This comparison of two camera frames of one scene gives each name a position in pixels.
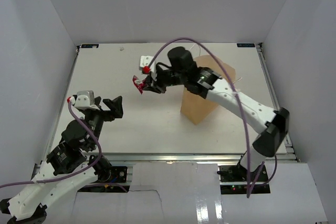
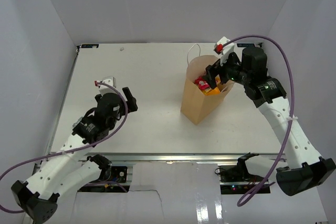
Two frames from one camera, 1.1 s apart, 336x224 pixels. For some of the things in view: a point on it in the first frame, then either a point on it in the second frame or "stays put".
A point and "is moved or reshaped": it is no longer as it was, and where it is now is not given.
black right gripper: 151,81 → 212,71
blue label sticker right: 245,45 stays put
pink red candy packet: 139,84 is moved or reshaped
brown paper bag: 195,106 stays put
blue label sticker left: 89,45 stays put
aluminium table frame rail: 190,158 stays put
